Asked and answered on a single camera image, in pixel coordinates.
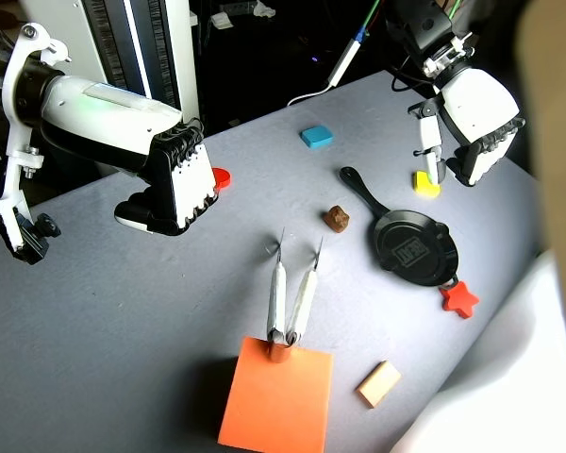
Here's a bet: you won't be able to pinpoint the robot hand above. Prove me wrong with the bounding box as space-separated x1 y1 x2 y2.
408 67 527 188
41 75 221 237

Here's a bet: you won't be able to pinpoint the brown chunk toy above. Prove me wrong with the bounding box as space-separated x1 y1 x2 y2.
323 205 352 234

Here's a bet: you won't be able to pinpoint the metal tongs with taped handles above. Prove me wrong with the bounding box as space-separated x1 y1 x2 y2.
263 226 325 364

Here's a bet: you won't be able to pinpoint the black frying pan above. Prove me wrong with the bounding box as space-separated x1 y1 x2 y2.
338 165 460 288

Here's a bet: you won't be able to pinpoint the beige panel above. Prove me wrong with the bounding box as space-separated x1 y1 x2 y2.
518 0 566 251

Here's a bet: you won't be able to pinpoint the white robot body column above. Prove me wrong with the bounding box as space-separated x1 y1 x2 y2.
18 0 202 125

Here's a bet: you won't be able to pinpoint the yellow block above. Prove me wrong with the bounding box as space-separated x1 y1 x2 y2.
411 170 442 199

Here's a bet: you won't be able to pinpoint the blue block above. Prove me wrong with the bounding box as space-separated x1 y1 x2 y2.
300 125 335 150

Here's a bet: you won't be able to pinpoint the grey power strip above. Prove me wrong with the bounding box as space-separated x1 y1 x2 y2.
219 0 260 16

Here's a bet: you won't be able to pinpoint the red star block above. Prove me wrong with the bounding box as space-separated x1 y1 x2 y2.
439 279 481 320

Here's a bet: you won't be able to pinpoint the grey table cloth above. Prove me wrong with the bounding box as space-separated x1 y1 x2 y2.
0 69 556 453

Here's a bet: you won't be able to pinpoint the white backdrop sheet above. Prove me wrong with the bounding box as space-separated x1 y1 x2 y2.
390 249 566 453

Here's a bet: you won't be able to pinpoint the light wooden block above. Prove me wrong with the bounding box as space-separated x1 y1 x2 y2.
356 360 403 410

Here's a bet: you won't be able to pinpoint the orange square block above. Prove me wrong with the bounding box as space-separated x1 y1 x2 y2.
216 335 336 453

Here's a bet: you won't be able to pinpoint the white cable with adapter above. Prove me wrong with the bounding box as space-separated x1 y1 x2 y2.
286 38 362 108

